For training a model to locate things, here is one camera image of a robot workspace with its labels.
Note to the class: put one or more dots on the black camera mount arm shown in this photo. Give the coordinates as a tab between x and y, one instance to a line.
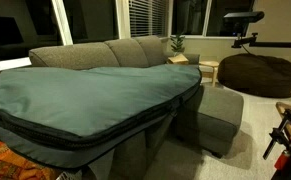
275	44

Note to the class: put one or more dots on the dark brown beanbag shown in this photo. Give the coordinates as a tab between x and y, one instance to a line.
258	75

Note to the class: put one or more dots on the small wooden stool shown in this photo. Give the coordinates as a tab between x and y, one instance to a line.
209	63

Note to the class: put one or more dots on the orange patterned blanket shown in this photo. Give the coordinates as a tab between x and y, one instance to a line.
8	163

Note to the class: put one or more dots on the green potted plant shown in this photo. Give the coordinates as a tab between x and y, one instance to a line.
177	43

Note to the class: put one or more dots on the light wooden side table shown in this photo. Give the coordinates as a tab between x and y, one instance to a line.
178	60

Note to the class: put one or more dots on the white window blinds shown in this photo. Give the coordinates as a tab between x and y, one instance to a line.
148	16

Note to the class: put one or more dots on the black bar clamp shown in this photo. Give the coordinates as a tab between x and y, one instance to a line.
278	133

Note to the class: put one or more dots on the black bar stereo camera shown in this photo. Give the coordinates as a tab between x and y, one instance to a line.
243	16

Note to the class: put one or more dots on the cream carpet rug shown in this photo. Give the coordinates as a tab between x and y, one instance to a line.
255	113

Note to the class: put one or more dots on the gray fabric sofa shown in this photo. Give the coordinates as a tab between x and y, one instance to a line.
85	55

